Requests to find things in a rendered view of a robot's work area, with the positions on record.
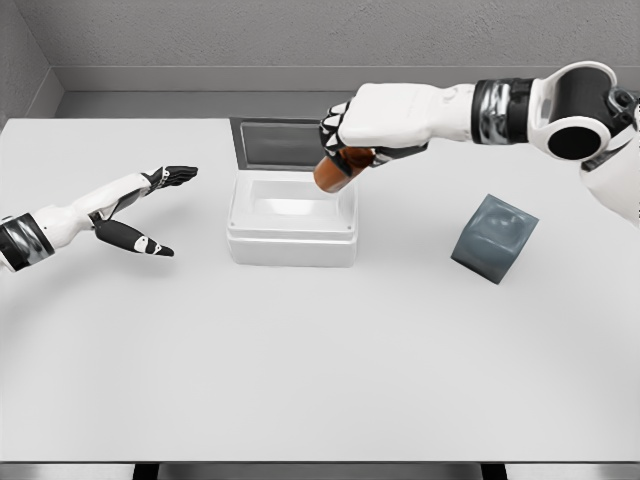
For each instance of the dark grey cube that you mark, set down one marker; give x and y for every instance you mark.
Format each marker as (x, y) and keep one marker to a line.
(494, 239)

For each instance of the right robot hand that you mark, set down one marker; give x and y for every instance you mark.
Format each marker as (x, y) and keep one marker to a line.
(385, 117)

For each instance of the brown cylindrical bottle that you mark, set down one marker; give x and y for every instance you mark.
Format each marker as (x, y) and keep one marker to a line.
(336, 175)

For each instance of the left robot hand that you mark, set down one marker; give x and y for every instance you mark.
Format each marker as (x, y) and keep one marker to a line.
(107, 196)

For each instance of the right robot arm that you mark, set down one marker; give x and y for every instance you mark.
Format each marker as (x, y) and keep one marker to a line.
(560, 120)

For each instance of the grey framed box lid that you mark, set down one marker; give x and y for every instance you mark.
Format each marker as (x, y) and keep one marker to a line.
(277, 142)

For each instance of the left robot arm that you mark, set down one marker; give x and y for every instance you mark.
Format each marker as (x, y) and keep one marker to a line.
(30, 231)

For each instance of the white storage box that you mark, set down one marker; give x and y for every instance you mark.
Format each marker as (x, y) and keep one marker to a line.
(292, 220)

